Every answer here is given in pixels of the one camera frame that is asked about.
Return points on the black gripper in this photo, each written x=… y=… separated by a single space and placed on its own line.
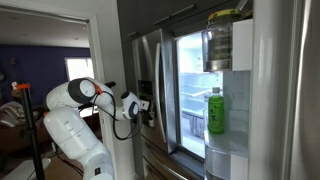
x=148 y=118

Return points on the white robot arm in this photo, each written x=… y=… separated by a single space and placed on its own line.
x=72 y=134

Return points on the stainless steel fridge left door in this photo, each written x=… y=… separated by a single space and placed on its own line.
x=144 y=50

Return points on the open fridge right door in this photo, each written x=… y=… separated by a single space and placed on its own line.
x=272 y=91

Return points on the green tea bottle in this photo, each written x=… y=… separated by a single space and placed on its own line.
x=216 y=112

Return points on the clear door shelf bin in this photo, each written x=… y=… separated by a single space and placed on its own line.
x=226 y=156

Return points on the glass jar yellow lid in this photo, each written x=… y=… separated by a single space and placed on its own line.
x=217 y=40

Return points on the black tripod pole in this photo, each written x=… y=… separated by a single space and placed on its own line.
x=24 y=90

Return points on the bottom freezer drawer handle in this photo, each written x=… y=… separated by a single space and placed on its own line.
x=172 y=172

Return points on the vertical steel door handle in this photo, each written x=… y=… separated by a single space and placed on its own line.
x=157 y=87

